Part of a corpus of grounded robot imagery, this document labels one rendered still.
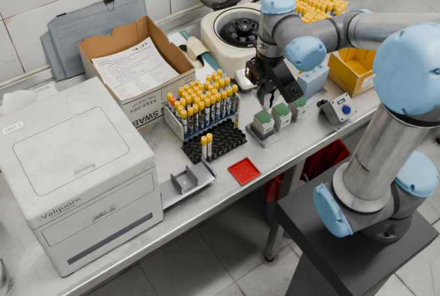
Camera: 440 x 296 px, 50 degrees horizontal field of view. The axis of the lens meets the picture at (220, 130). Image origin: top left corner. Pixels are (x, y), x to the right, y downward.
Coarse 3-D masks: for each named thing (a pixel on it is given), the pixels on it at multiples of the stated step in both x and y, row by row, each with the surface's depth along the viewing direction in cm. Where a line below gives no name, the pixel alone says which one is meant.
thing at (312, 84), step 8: (320, 64) 145; (304, 72) 142; (312, 72) 143; (320, 72) 143; (328, 72) 146; (304, 80) 140; (312, 80) 141; (320, 80) 145; (304, 88) 142; (312, 88) 145; (320, 88) 150; (304, 96) 145; (312, 96) 149; (320, 96) 150
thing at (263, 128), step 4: (256, 120) 135; (272, 120) 134; (256, 124) 136; (260, 124) 134; (264, 124) 133; (268, 124) 133; (272, 124) 135; (260, 128) 135; (264, 128) 133; (268, 128) 135; (272, 128) 137; (264, 132) 135
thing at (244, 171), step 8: (240, 160) 133; (248, 160) 134; (232, 168) 132; (240, 168) 132; (248, 168) 132; (256, 168) 132; (240, 176) 130; (248, 176) 131; (256, 176) 130; (240, 184) 129
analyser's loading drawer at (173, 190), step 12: (192, 168) 127; (204, 168) 127; (168, 180) 125; (180, 180) 125; (192, 180) 124; (204, 180) 125; (216, 180) 127; (168, 192) 122; (180, 192) 122; (192, 192) 123; (168, 204) 120
